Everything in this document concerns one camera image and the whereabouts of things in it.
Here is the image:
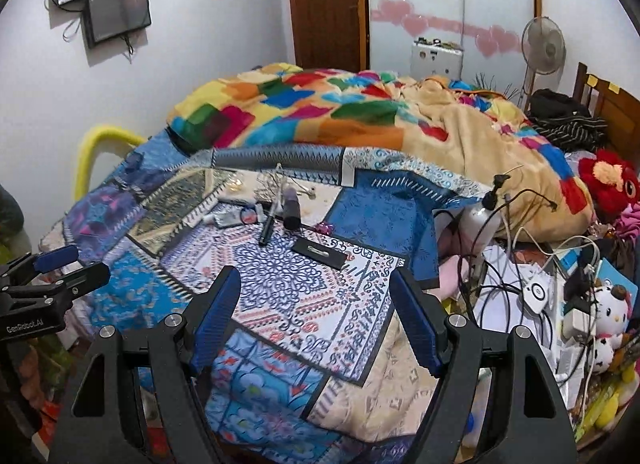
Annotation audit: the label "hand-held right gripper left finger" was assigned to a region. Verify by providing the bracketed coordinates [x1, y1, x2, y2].
[47, 265, 243, 464]

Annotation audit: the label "black striped cloth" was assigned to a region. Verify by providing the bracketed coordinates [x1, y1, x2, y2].
[529, 88, 609, 153]

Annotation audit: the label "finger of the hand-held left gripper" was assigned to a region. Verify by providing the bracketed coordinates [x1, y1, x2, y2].
[0, 262, 111, 305]
[0, 245, 81, 291]

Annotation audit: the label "white metal box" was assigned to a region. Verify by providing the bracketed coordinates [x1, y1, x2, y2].
[411, 38, 464, 80]

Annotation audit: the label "dark grey cloth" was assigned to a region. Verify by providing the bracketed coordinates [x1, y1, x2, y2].
[0, 184, 27, 245]

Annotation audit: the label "white pump bottle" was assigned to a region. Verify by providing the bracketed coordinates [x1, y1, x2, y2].
[459, 175, 502, 247]

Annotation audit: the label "white round charger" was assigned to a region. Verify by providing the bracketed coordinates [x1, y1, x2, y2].
[520, 274, 555, 315]

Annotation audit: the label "white cat plush toy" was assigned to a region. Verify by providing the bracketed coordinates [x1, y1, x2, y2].
[589, 278, 635, 376]

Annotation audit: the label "white cable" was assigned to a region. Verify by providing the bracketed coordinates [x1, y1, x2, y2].
[254, 164, 317, 201]

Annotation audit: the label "flat black rectangular case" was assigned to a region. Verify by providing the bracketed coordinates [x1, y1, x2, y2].
[290, 236, 349, 271]

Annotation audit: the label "black pen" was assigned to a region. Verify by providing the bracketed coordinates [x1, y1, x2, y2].
[257, 201, 277, 247]

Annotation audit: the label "white standing fan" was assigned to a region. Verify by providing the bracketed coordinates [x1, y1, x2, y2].
[517, 16, 567, 112]

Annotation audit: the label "white paper sheets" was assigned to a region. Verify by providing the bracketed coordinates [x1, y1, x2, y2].
[472, 243, 556, 327]

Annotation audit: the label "yellow foam tube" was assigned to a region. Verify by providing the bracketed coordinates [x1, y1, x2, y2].
[74, 126, 147, 201]

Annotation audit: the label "brown wooden door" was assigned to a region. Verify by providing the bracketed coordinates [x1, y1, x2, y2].
[286, 0, 369, 73]

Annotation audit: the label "red plush toy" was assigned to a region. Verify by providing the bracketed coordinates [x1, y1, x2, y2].
[579, 149, 640, 225]

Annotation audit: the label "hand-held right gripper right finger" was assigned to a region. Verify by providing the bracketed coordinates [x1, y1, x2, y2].
[389, 267, 584, 464]

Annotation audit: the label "black cable tangle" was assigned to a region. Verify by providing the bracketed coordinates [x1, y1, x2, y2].
[434, 166, 603, 339]

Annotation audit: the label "wooden headboard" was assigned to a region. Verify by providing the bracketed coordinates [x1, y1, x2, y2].
[572, 62, 640, 145]

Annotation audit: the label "dark spiky plant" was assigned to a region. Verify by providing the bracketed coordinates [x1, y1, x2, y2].
[471, 71, 522, 100]

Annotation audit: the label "yellow plush toy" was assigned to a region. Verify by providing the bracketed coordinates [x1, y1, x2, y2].
[577, 376, 623, 442]

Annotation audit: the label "black cylinder tube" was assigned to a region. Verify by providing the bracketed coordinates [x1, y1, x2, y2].
[281, 183, 302, 231]

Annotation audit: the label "small black wall screen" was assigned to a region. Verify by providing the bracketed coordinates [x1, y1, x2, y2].
[82, 0, 152, 48]

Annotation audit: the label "blue patterned bedsheet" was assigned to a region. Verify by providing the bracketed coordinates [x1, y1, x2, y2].
[42, 144, 496, 464]

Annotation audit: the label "small plastic wrapper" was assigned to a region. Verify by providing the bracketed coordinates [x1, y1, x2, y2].
[214, 209, 247, 229]

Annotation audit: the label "colourful patchwork blanket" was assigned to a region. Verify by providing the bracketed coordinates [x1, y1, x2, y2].
[166, 62, 597, 245]

